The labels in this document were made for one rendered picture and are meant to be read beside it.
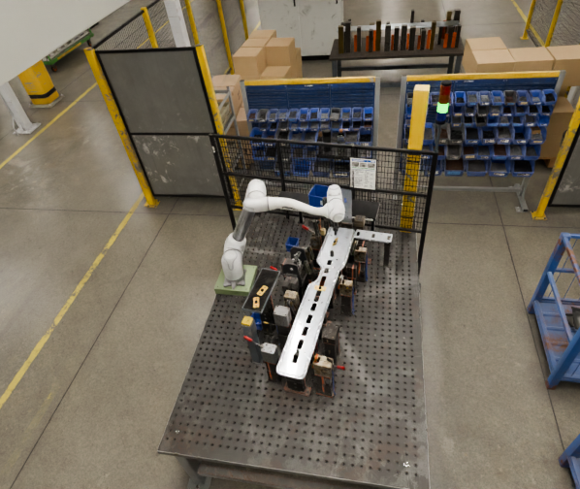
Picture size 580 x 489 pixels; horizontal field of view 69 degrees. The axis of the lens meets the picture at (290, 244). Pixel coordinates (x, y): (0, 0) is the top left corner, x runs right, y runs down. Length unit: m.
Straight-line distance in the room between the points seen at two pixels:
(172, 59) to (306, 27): 5.00
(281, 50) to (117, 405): 5.45
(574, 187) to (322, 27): 5.77
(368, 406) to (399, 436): 0.25
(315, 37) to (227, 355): 7.33
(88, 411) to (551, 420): 3.68
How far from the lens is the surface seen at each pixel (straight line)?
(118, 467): 3.90
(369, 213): 3.58
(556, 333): 4.21
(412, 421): 2.90
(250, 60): 7.01
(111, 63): 5.10
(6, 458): 4.42
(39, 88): 9.97
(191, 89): 4.80
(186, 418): 3.04
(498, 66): 5.52
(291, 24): 9.39
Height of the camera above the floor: 3.32
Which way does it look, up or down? 43 degrees down
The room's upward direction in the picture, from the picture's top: 8 degrees counter-clockwise
